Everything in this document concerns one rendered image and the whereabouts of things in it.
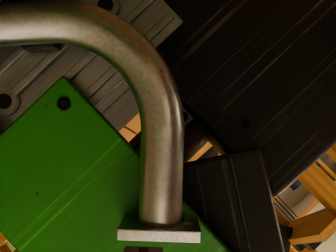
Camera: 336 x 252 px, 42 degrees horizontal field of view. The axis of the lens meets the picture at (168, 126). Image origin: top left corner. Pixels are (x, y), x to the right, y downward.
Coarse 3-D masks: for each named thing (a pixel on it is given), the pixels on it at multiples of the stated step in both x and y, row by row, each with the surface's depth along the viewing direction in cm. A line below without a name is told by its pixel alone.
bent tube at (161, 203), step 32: (32, 0) 29; (64, 0) 29; (0, 32) 29; (32, 32) 29; (64, 32) 29; (96, 32) 29; (128, 32) 29; (128, 64) 29; (160, 64) 29; (160, 96) 29; (160, 128) 29; (160, 160) 29; (160, 192) 29; (128, 224) 30; (160, 224) 29; (192, 224) 30
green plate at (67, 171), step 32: (64, 96) 32; (32, 128) 32; (64, 128) 32; (96, 128) 32; (0, 160) 33; (32, 160) 32; (64, 160) 32; (96, 160) 32; (128, 160) 32; (0, 192) 33; (32, 192) 33; (64, 192) 32; (96, 192) 32; (128, 192) 32; (0, 224) 33; (32, 224) 33; (64, 224) 33; (96, 224) 32
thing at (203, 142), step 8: (184, 112) 44; (184, 120) 44; (192, 120) 45; (184, 128) 45; (192, 128) 47; (200, 128) 50; (136, 136) 45; (184, 136) 47; (192, 136) 50; (200, 136) 53; (136, 144) 45; (184, 144) 50; (192, 144) 54; (200, 144) 57; (184, 152) 54; (192, 152) 58; (184, 160) 58
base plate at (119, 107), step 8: (120, 88) 86; (128, 88) 88; (112, 96) 86; (120, 96) 88; (128, 96) 91; (104, 104) 86; (112, 104) 89; (120, 104) 92; (128, 104) 95; (136, 104) 98; (104, 112) 89; (112, 112) 92; (120, 112) 95; (128, 112) 98; (136, 112) 102; (112, 120) 95; (120, 120) 99; (128, 120) 102; (120, 128) 103
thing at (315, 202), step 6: (324, 156) 872; (318, 162) 864; (324, 168) 861; (330, 174) 857; (288, 186) 855; (294, 186) 872; (282, 192) 852; (276, 198) 850; (276, 204) 842; (312, 204) 837; (306, 210) 835; (300, 216) 833
